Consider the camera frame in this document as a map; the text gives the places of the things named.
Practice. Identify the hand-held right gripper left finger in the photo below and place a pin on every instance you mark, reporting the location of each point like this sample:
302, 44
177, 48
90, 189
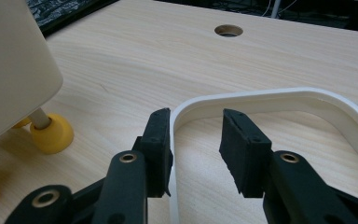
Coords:
158, 155

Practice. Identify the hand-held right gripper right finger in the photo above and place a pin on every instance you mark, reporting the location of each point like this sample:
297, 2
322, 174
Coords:
245, 158

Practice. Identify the white cartoon face trash bin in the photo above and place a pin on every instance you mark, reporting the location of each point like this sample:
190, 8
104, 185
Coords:
12, 62

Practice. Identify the white desk frame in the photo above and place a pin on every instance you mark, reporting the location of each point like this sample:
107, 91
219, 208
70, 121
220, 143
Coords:
276, 7

